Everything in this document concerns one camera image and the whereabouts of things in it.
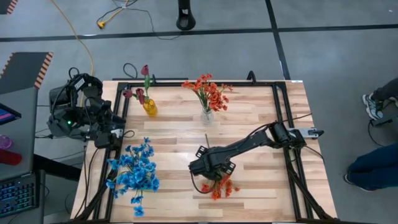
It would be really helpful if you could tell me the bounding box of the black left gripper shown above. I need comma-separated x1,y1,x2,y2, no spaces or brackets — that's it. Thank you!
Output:
91,98,127,131

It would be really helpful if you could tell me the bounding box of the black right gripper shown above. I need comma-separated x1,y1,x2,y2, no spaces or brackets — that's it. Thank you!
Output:
188,145,236,182

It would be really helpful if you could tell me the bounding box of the amber glass vase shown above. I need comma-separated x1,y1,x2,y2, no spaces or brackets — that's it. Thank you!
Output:
142,98,159,118

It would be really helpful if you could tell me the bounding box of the clear glass vase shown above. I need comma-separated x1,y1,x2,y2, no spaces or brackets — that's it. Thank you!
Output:
200,107,215,126

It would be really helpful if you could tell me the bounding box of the black flat bar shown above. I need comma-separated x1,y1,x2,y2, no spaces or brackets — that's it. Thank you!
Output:
111,77,189,82

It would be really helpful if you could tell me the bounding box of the black desk foot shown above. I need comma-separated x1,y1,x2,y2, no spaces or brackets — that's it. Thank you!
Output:
32,154,82,183

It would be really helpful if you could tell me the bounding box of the black mat striped edge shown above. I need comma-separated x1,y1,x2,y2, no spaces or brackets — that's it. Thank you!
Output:
0,52,54,96
0,0,19,16

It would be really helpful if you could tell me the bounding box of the black display screen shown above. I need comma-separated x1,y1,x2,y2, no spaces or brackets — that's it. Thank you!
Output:
0,103,22,126

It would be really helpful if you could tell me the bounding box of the red cylinder object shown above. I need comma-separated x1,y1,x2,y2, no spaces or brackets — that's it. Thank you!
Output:
0,149,23,166

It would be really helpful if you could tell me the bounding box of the pink translucent cup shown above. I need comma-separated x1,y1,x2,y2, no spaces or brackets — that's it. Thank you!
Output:
0,134,14,151

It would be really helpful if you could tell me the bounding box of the black round stand base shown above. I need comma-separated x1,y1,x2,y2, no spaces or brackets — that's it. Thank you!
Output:
175,0,197,31

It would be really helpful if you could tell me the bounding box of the computer keyboard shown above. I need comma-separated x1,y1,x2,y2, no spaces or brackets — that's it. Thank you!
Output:
0,174,40,218

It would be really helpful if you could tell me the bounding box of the black foot pedal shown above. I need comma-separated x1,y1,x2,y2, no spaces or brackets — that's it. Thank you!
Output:
369,114,395,128

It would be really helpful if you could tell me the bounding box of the black looped cable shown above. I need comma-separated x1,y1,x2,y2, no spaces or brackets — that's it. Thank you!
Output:
123,63,139,80

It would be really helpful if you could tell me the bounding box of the long yellow cable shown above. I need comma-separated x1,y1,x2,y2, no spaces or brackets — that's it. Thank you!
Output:
50,0,95,108

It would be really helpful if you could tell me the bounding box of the black aluminium table frame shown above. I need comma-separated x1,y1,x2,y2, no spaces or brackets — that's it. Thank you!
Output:
70,80,341,224

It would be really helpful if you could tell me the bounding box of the yellow plug cable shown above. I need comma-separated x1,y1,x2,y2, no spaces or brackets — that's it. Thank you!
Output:
96,0,129,30

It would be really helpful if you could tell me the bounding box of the thin black floor cable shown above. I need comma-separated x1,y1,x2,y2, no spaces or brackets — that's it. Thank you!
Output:
96,0,181,40

